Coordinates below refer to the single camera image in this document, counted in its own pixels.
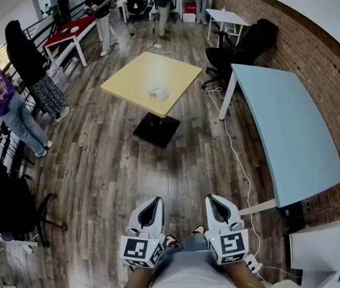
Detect white desk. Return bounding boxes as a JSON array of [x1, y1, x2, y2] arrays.
[[288, 217, 340, 288]]

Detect person's right forearm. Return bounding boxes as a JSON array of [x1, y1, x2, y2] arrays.
[[225, 261, 267, 288]]

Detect small white table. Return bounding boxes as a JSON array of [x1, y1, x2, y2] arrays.
[[205, 8, 250, 48]]

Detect black swivel chair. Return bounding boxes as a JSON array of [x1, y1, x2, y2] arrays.
[[0, 151, 68, 248]]

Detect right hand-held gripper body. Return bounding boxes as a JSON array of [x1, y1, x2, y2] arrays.
[[205, 220, 250, 265]]

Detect white storage box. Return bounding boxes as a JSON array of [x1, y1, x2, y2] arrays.
[[46, 66, 67, 89]]

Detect person's left forearm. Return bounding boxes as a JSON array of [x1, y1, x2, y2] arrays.
[[129, 265, 159, 288]]

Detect light blue table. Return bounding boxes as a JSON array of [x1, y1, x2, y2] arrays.
[[219, 64, 340, 217]]

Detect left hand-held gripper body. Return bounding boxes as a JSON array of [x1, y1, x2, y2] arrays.
[[119, 217, 165, 269]]

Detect person's left shoe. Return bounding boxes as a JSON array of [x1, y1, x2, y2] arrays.
[[163, 234, 181, 250]]

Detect black table base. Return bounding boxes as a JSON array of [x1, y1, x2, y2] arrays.
[[133, 112, 181, 149]]

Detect black office chair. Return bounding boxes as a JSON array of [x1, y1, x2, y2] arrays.
[[126, 0, 150, 19], [201, 19, 279, 89]]

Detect person's blue jeans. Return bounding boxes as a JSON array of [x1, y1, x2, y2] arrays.
[[162, 232, 210, 253]]

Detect white floor cable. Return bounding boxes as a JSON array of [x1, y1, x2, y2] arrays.
[[151, 46, 263, 281]]

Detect red table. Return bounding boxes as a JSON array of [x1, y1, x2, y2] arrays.
[[43, 15, 103, 68]]

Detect yellow square table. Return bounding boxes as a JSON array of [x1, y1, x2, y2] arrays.
[[100, 51, 202, 119]]

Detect person's grey shirt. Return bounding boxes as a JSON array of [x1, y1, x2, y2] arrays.
[[150, 249, 237, 288]]

